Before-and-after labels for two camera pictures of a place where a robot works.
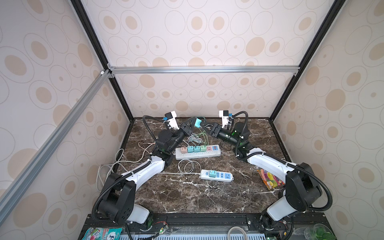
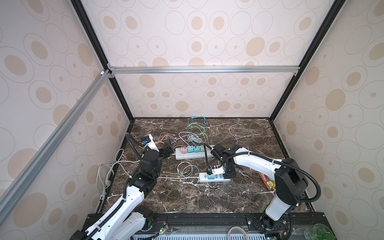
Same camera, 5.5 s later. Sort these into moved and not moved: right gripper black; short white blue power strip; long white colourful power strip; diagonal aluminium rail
Moved: right gripper black
Not moved: long white colourful power strip; diagonal aluminium rail; short white blue power strip
